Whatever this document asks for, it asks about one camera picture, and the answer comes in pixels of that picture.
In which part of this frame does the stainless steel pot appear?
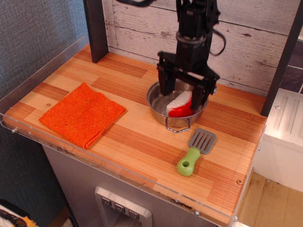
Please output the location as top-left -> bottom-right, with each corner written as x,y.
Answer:
147,79 -> 208,133

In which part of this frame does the silver dispenser button panel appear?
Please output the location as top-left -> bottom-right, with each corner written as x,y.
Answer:
94,186 -> 153,227

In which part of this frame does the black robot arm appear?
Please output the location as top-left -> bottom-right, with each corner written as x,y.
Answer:
158,0 -> 220,110

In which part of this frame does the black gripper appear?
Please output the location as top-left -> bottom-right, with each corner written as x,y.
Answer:
157,37 -> 220,110

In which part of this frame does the clear acrylic guard rail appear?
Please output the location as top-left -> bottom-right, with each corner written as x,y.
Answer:
4,47 -> 265,227

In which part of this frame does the dark right frame post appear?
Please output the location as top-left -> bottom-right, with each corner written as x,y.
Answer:
261,0 -> 303,117

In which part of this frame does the grey green toy spatula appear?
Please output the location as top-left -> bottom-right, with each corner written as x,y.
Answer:
177,129 -> 217,176

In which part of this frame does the yellow black object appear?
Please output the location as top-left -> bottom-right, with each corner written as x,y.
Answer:
0,210 -> 36,227

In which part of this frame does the red white apple slice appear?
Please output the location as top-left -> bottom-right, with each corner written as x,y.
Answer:
166,91 -> 194,118

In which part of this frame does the orange knitted cloth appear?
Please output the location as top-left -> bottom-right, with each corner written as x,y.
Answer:
39,83 -> 126,149

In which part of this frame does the grey toy kitchen cabinet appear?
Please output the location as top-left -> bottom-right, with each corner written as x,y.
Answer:
42,144 -> 228,227

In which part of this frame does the white cabinet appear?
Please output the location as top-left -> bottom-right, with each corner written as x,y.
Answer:
253,89 -> 303,192

